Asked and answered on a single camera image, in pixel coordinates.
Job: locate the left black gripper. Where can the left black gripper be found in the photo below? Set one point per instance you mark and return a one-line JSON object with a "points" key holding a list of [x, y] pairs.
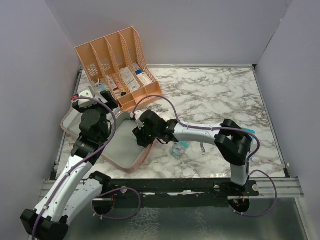
{"points": [[111, 103]]}

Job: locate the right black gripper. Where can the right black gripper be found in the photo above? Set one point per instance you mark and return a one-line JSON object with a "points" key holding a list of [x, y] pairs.
{"points": [[138, 132]]}

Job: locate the pink medicine kit case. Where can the pink medicine kit case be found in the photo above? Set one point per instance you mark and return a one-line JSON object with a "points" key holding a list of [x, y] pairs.
{"points": [[123, 151]]}

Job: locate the black handled scissors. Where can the black handled scissors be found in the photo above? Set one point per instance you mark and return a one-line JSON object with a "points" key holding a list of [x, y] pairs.
{"points": [[202, 148]]}

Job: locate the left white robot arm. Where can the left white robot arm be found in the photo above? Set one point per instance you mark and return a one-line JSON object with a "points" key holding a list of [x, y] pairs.
{"points": [[51, 217]]}

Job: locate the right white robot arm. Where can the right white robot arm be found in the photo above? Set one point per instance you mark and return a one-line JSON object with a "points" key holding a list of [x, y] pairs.
{"points": [[233, 142]]}

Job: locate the red white medicine box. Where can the red white medicine box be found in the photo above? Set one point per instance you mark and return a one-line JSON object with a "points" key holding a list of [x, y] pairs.
{"points": [[113, 83]]}

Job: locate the blue white medicine box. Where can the blue white medicine box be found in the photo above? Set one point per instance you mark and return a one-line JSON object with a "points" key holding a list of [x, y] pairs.
{"points": [[141, 75]]}

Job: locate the small dark bottle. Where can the small dark bottle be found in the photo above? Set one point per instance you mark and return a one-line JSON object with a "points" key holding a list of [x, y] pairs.
{"points": [[123, 93]]}

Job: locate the blue patterned pouch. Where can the blue patterned pouch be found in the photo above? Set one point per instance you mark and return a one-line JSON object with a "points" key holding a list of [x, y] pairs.
{"points": [[101, 87]]}

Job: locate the clear bandage bag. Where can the clear bandage bag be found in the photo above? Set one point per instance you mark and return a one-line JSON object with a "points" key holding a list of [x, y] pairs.
{"points": [[178, 150]]}

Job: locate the teal bandage packet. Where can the teal bandage packet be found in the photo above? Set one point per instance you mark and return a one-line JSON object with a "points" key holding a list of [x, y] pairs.
{"points": [[184, 144]]}

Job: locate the orange plastic file organizer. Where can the orange plastic file organizer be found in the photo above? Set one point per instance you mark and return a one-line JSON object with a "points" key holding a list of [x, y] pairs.
{"points": [[107, 55]]}

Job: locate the blue tissue pack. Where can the blue tissue pack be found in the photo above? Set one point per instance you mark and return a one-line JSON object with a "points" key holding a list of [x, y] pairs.
{"points": [[255, 144]]}

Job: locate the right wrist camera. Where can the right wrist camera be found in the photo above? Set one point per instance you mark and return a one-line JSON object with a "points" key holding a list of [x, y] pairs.
{"points": [[134, 116]]}

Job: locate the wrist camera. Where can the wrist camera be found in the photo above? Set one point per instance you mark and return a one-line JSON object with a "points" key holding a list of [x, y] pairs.
{"points": [[134, 116], [87, 92]]}

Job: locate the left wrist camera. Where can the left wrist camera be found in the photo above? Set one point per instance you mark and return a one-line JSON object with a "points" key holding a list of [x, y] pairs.
{"points": [[87, 92]]}

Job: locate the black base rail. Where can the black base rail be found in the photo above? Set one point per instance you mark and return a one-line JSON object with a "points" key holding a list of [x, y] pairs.
{"points": [[170, 193]]}

